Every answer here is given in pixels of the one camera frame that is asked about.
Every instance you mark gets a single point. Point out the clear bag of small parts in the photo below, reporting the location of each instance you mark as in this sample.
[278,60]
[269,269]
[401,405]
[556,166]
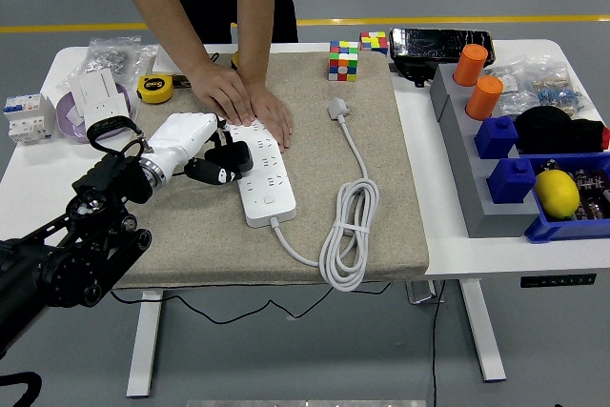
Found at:
[512,92]

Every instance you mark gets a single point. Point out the white circuit breaker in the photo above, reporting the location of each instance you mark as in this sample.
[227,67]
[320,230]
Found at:
[26,118]

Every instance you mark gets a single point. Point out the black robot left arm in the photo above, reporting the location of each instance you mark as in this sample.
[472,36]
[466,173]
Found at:
[71,264]

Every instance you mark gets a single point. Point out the purple bowl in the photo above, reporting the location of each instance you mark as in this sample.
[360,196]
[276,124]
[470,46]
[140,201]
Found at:
[69,130]

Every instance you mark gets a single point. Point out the white table leg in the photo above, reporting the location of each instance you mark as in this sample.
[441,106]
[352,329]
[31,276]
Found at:
[143,350]
[483,335]

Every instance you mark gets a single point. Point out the glossy black device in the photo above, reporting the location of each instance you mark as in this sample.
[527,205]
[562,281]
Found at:
[438,45]

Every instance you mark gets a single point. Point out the person's left forearm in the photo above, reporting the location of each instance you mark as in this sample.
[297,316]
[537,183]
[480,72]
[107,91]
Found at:
[255,6]

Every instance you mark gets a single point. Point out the black plug adapter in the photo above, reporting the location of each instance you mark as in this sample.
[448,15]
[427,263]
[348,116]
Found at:
[233,155]

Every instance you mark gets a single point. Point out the person's right forearm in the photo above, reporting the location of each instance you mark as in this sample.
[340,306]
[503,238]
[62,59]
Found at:
[155,2]

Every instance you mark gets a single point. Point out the dark cylindrical components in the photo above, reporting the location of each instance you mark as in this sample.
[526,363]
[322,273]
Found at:
[591,188]

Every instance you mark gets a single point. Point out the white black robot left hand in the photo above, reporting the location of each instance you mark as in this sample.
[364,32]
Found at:
[183,137]

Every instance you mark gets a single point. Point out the person's left hand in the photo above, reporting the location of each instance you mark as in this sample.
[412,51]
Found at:
[271,111]

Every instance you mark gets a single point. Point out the white flat card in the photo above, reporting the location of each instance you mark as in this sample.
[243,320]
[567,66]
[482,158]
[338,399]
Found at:
[167,61]

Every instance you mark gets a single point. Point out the blue square peg block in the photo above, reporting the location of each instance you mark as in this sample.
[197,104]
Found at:
[511,180]
[495,137]

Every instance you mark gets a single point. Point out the black table control panel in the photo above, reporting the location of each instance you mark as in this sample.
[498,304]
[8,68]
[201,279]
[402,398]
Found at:
[557,280]

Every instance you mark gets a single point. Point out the clear bag of blue components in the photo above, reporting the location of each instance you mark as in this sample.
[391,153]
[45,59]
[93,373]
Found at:
[560,92]

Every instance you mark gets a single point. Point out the grey stepped block holder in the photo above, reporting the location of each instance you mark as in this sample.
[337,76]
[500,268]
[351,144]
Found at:
[469,197]

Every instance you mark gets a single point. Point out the clear bag of metal screws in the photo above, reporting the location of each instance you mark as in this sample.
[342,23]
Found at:
[114,59]

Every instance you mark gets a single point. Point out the white wall socket panels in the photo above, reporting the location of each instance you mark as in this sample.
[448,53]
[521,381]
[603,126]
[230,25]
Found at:
[97,92]

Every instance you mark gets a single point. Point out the yellow lemon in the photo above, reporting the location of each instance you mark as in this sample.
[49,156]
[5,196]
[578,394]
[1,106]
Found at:
[556,195]

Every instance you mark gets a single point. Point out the blue plastic bin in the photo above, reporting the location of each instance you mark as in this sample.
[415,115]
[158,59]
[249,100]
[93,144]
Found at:
[562,233]

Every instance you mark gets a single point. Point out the white power strip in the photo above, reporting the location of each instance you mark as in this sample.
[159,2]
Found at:
[267,188]

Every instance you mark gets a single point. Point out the small colourful puzzle cube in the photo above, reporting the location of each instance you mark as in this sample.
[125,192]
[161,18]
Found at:
[374,42]

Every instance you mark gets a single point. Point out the large colourful puzzle cube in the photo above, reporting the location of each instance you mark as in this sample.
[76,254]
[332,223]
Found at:
[343,61]

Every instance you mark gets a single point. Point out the person's right hand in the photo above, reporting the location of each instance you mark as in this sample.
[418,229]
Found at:
[221,92]

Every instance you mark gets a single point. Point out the black cloth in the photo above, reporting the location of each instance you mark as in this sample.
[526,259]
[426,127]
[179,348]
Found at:
[553,133]

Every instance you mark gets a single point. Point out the small yellow tape measure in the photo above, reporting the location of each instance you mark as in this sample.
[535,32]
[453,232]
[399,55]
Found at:
[235,59]

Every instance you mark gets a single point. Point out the grey-brown mat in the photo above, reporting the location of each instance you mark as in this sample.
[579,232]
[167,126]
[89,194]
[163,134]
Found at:
[214,245]

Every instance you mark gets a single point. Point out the grey under-table box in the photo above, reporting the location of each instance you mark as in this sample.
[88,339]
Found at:
[421,292]

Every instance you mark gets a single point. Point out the red block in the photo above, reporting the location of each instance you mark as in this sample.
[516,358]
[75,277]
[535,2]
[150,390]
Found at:
[605,139]

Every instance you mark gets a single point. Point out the orange cylinder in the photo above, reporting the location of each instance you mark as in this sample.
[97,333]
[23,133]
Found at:
[483,97]
[469,66]

